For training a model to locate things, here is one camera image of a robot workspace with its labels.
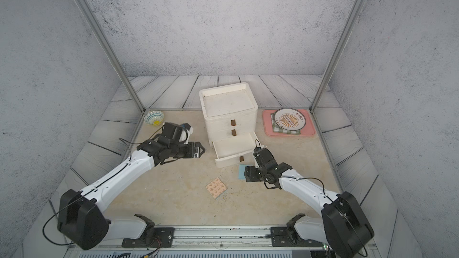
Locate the patterned orange pad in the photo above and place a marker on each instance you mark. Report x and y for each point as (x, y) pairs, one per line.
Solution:
(216, 188)

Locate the white orange patterned plate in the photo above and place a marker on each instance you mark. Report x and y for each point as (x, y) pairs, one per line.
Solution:
(290, 119)

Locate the small patterned bowl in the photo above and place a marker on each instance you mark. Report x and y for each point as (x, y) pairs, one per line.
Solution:
(154, 118)

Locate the blue sticky note pad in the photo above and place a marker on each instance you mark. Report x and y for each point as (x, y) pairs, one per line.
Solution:
(241, 173)

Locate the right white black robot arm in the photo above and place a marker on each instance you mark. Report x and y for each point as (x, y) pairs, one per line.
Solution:
(342, 226)

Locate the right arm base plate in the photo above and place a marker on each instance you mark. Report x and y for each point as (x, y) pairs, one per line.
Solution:
(284, 236)

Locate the green plaid cloth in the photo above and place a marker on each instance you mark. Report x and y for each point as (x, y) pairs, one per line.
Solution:
(278, 129)

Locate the aluminium front rail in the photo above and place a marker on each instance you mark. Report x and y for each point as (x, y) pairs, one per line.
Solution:
(208, 242)

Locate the right aluminium frame post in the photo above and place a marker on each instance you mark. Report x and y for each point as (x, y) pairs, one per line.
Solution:
(342, 41)

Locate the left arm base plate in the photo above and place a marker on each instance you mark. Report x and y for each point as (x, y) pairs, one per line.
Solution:
(161, 237)

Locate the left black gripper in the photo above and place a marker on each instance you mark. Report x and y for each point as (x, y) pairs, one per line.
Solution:
(191, 153)

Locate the aluminium frame post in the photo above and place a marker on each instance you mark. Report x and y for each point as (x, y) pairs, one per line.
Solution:
(342, 41)
(101, 38)

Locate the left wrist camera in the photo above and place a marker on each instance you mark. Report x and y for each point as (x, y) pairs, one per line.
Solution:
(177, 133)

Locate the pink tray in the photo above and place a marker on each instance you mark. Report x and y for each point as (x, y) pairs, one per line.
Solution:
(308, 130)

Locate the left aluminium frame post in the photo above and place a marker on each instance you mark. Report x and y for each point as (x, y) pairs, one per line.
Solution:
(101, 38)

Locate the white three-drawer cabinet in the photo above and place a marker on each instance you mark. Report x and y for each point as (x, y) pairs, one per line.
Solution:
(229, 99)

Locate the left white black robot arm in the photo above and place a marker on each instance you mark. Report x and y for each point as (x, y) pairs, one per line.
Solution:
(81, 213)

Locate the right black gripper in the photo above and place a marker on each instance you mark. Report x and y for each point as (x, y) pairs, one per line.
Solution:
(250, 171)

